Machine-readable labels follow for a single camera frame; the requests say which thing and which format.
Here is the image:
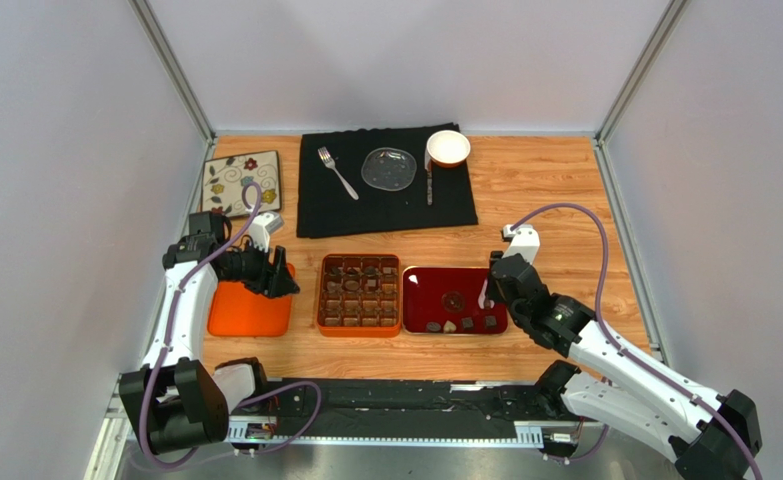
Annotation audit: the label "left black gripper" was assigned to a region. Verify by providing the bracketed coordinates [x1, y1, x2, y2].
[219, 237, 299, 299]

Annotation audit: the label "pink handled metal tongs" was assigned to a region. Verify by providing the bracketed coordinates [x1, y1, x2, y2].
[478, 280, 492, 310]

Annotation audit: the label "orange chocolate box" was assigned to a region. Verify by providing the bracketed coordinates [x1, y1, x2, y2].
[315, 253, 402, 338]

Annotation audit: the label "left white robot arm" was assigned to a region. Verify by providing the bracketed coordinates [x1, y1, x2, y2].
[118, 212, 300, 457]

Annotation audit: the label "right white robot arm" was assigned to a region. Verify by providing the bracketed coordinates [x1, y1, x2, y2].
[486, 251, 763, 479]

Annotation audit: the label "light leaf chocolate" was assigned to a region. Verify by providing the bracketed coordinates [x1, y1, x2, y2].
[326, 281, 343, 295]

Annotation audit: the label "orange tin lid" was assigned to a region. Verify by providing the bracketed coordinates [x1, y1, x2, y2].
[207, 280, 294, 337]

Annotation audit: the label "red lacquer tray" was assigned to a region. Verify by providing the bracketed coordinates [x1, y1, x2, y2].
[402, 266, 509, 336]

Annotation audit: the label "floral square plate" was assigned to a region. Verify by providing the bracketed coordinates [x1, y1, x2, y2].
[200, 150, 283, 218]

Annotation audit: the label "black cloth mat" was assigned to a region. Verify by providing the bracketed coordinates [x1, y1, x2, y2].
[296, 123, 478, 239]

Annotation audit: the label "silver fork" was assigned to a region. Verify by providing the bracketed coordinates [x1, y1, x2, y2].
[318, 147, 360, 201]

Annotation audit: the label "white orange bowl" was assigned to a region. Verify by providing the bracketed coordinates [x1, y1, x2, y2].
[425, 130, 471, 169]

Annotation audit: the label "clear glass plate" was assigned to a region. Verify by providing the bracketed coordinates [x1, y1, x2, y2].
[361, 148, 418, 192]

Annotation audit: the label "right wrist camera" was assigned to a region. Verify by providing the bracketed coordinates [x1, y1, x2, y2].
[501, 224, 541, 264]

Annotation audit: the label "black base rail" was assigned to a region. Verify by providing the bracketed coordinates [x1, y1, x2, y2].
[226, 378, 585, 446]

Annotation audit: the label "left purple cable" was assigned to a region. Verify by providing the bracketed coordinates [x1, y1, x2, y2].
[137, 180, 323, 469]

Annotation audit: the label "purple cable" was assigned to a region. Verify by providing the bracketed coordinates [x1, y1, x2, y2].
[137, 180, 323, 469]
[507, 202, 764, 480]

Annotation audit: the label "dark handled knife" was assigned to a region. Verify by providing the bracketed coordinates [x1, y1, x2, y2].
[425, 162, 434, 206]

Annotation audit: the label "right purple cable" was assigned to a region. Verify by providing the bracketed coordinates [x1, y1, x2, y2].
[507, 202, 764, 480]

